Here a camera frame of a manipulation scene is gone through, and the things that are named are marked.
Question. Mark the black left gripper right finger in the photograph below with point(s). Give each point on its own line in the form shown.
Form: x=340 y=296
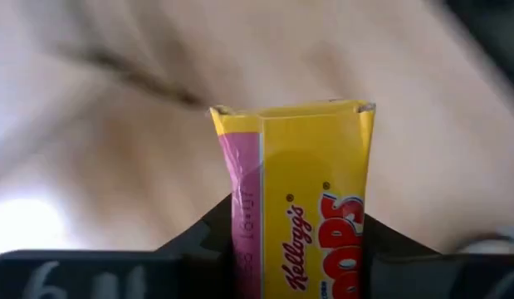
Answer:
x=385 y=241

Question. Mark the yellow Corn Pops cereal box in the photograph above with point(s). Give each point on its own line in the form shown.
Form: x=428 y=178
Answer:
x=306 y=166

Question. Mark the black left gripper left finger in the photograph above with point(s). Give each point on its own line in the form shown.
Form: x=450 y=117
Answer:
x=211 y=236

